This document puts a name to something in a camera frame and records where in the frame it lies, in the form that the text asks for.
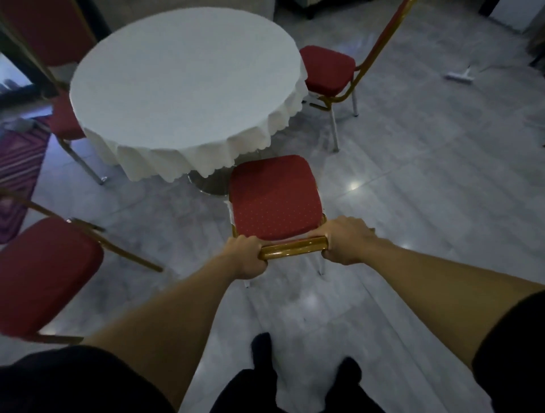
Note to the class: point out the person's left forearm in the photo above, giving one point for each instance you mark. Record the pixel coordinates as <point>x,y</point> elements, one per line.
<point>170,323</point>

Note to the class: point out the purple striped rug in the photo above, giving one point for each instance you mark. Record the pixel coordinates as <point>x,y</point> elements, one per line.
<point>17,170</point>

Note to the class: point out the person's right hand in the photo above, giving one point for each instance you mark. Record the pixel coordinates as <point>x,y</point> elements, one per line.
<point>347,240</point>

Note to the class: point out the person's right forearm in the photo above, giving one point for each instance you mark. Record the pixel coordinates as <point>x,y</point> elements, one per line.
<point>434,285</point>

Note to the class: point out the person's left fingers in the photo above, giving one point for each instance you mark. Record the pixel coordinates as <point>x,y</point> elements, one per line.
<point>258,266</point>

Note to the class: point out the metal table base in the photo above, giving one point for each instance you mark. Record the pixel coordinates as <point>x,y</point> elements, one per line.
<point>213,185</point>

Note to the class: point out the white round tablecloth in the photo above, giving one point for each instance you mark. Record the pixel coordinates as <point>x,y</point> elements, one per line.
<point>183,81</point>

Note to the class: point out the black trousers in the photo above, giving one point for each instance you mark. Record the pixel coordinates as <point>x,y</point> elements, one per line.
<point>255,395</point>

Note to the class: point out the red dotted chair gold frame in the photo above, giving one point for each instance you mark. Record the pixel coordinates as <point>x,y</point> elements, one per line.
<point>272,195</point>

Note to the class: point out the black shoe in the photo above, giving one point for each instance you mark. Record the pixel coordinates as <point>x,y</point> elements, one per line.
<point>262,353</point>
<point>349,372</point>

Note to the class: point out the person's right fingers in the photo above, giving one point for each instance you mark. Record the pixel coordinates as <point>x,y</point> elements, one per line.
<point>332,255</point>

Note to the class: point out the person's left hand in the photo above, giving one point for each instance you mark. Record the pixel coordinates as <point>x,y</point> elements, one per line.
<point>242,257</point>

